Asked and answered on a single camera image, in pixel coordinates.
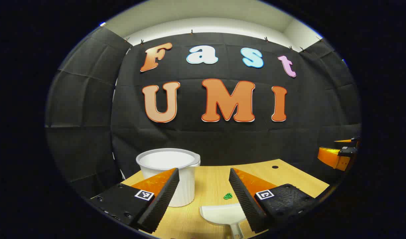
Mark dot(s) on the green paper ball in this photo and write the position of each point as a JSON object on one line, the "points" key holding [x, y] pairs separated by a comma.
{"points": [[228, 196]]}

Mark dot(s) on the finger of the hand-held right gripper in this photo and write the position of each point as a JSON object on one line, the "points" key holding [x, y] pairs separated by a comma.
{"points": [[329, 156], [345, 140]]}

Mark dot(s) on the white plastic dustpan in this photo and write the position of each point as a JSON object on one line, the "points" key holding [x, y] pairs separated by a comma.
{"points": [[219, 214]]}

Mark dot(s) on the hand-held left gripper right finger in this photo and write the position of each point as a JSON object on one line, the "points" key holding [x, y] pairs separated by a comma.
{"points": [[244, 199]]}

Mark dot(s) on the white ribbed garbage bin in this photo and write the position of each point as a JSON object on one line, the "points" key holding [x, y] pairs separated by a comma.
{"points": [[163, 159]]}

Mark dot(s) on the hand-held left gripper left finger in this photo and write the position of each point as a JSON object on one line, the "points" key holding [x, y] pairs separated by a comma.
{"points": [[163, 199]]}

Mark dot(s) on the wooden desktop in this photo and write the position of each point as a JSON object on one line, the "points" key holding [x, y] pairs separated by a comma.
{"points": [[209, 179]]}

